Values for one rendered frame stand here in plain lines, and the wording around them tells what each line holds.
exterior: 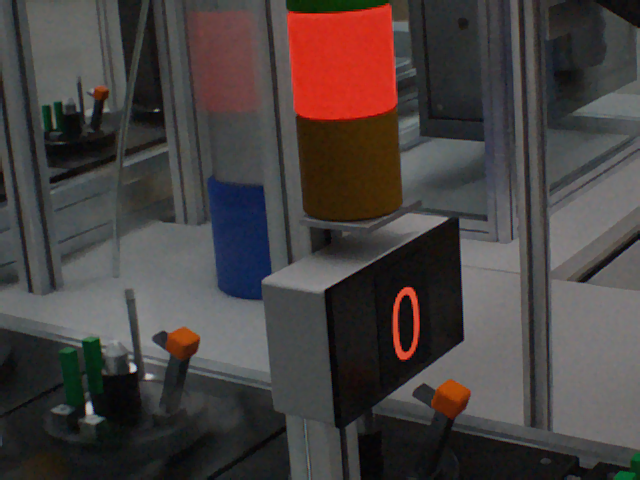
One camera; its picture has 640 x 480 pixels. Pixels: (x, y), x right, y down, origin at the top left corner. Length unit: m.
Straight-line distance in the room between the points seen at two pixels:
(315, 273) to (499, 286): 1.08
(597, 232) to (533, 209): 0.85
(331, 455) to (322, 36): 0.23
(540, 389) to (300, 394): 0.49
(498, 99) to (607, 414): 0.61
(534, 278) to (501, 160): 0.77
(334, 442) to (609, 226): 1.26
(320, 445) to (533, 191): 0.40
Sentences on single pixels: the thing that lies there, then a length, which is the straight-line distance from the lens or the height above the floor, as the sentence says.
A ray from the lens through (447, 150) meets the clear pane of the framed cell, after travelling 1.87.
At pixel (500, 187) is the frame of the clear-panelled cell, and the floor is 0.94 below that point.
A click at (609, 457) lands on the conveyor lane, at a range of 1.04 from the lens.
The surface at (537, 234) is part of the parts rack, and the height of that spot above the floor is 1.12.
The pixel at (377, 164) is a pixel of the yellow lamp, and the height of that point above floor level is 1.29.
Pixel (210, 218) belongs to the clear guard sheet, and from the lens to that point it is 0.60.
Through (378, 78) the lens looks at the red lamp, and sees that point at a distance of 0.61.
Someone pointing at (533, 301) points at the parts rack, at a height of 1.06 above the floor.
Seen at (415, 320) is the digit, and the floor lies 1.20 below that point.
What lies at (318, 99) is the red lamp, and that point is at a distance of 0.61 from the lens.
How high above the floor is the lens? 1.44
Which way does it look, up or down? 18 degrees down
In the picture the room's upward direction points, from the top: 5 degrees counter-clockwise
